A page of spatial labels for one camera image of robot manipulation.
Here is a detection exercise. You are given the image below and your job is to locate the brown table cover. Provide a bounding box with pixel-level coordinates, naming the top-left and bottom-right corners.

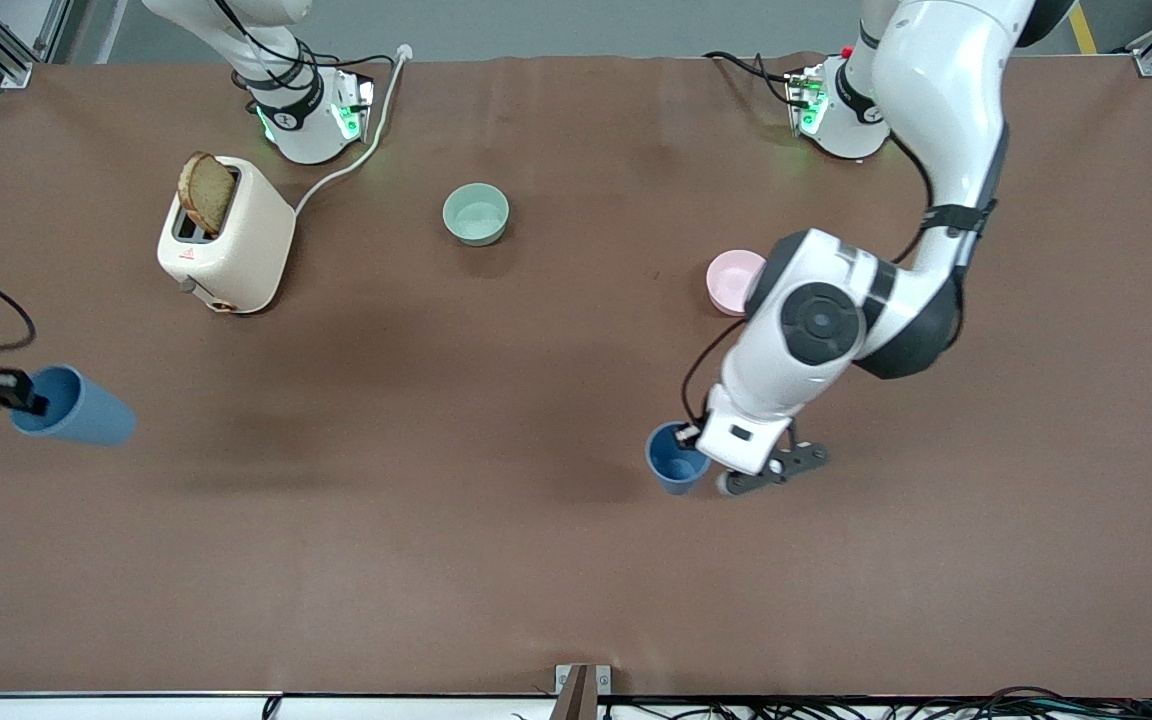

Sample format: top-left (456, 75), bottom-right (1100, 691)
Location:
top-left (0, 55), bottom-right (1152, 698)

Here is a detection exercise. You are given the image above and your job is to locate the cream two-slot toaster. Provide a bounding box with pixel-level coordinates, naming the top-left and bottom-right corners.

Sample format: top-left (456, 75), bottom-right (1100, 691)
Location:
top-left (157, 155), bottom-right (297, 315)

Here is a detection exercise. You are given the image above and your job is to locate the blue plastic cup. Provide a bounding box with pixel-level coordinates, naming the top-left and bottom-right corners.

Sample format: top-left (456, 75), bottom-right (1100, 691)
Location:
top-left (645, 421), bottom-right (713, 497)
top-left (11, 364), bottom-right (138, 448)

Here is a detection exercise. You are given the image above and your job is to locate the pink bowl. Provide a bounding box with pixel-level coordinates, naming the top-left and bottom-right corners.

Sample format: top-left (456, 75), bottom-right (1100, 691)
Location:
top-left (706, 250), bottom-right (768, 317)

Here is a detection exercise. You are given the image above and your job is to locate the green bowl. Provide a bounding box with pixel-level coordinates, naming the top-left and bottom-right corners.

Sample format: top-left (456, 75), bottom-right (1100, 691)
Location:
top-left (442, 183), bottom-right (511, 247)

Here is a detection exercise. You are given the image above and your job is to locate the brown bread slice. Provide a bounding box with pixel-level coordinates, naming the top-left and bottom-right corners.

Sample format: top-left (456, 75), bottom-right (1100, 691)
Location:
top-left (178, 152), bottom-right (237, 237)

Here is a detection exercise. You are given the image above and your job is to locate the black cable bundle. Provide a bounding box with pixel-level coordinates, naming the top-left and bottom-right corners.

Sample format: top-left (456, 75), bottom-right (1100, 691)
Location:
top-left (596, 685), bottom-right (1152, 720)

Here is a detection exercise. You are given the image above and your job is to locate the white toaster power cable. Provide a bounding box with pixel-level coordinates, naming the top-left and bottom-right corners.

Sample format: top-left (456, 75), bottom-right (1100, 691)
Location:
top-left (294, 45), bottom-right (412, 216)

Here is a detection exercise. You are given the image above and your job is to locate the black left base cable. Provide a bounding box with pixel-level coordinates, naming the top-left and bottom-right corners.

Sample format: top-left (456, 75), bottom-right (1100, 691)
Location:
top-left (704, 50), bottom-right (799, 107)

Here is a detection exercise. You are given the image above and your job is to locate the metal table bracket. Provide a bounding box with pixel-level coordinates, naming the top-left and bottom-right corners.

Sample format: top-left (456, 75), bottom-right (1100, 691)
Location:
top-left (555, 664), bottom-right (613, 720)

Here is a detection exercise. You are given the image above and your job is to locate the black right base cable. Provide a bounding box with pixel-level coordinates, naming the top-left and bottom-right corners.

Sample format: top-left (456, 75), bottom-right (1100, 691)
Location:
top-left (311, 50), bottom-right (393, 73)

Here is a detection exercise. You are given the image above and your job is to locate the black base cable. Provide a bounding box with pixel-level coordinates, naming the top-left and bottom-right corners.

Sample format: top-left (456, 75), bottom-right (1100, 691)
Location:
top-left (311, 50), bottom-right (393, 73)
top-left (704, 50), bottom-right (799, 107)

